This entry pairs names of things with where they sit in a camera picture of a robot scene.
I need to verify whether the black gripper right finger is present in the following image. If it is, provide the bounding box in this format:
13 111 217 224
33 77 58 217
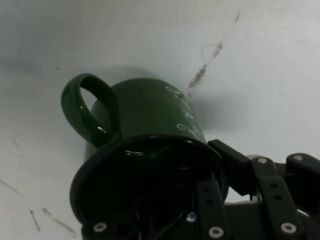
207 138 320 240

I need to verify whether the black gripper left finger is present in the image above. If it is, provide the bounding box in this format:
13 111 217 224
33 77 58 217
81 162 233 240

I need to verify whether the green mug with white script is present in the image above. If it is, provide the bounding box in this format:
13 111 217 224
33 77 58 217
61 72 230 226

